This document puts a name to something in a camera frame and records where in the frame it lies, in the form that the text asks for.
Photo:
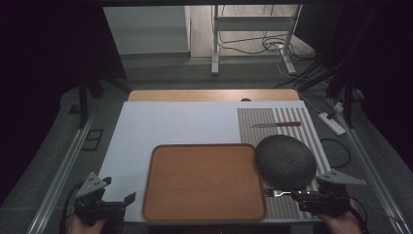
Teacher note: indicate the aluminium floor rail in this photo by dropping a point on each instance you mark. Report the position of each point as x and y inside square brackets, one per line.
[373, 172]
[58, 175]

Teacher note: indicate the white power strip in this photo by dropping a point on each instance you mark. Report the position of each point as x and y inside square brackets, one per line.
[331, 123]

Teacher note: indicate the person's right hand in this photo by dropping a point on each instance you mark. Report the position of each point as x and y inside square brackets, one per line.
[341, 224]

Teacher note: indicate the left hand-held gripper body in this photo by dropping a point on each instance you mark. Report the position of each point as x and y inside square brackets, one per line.
[94, 208]

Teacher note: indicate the black metal stand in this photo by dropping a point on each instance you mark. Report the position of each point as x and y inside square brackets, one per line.
[85, 94]
[349, 81]

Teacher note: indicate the small white plug adapter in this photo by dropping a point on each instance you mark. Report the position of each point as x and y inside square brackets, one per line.
[339, 107]

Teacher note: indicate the dark grey round plate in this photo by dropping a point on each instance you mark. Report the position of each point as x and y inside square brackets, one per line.
[285, 162]

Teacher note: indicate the white table board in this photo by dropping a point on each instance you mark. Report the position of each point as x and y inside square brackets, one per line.
[175, 123]

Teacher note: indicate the brown wooden tray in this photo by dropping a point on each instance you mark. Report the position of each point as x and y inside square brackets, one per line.
[204, 182]

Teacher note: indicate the striped grey placemat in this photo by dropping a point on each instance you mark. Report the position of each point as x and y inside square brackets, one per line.
[256, 123]

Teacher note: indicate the person's left hand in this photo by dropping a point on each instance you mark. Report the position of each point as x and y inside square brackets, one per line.
[82, 227]

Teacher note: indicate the white wall panel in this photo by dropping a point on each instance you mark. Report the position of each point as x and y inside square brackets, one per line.
[146, 29]

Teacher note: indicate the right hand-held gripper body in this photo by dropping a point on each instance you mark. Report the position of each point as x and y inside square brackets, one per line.
[331, 198]

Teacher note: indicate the small black table knob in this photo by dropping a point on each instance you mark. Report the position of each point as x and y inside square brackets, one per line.
[245, 99]

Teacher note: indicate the white metal stand frame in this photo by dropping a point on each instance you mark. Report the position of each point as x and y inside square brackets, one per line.
[253, 23]

